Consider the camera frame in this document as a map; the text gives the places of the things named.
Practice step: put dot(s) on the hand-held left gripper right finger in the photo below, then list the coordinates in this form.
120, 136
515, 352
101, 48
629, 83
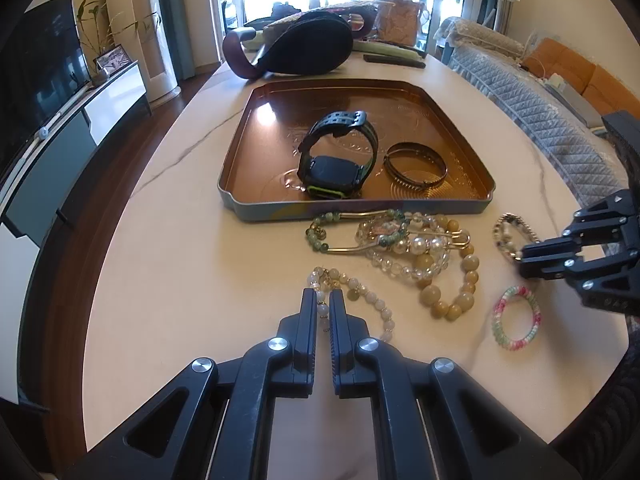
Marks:
336, 320

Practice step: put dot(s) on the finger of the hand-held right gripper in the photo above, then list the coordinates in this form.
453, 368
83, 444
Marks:
540, 260
605, 220

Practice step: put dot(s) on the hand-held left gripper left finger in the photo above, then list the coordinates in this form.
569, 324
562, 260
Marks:
311, 320

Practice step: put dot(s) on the copper metal tray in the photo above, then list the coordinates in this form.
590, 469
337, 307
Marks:
280, 125

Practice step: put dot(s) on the green bead gold bangle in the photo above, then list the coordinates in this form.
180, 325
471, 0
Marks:
314, 234

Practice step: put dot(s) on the grey quilted sofa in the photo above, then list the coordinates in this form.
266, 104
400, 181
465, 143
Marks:
540, 110

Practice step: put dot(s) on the orange cushion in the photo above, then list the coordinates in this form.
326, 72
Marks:
565, 60

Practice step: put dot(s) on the silver metal bangle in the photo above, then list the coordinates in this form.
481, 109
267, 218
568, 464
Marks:
417, 183

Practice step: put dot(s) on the black digital wristwatch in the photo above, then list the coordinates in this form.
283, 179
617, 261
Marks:
330, 170

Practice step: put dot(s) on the dark wicker chair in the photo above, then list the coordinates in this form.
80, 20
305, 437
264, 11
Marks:
610, 410

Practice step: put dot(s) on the black remote control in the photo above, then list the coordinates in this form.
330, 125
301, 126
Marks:
395, 60

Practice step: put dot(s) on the pale green case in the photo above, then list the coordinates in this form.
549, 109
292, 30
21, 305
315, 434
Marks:
385, 49

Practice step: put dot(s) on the brown paper gift bag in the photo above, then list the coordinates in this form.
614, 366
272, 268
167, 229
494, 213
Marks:
397, 20

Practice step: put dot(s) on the white grey television cabinet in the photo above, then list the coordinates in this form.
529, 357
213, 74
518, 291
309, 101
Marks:
65, 150

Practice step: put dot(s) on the teal curtain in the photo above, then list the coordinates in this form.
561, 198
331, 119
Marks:
175, 20

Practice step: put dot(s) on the bamboo plant in vase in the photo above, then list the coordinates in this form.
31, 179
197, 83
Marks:
92, 25

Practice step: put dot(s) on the black flat television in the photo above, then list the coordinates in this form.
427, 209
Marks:
40, 70

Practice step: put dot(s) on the small photo frame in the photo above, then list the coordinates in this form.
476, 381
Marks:
114, 59

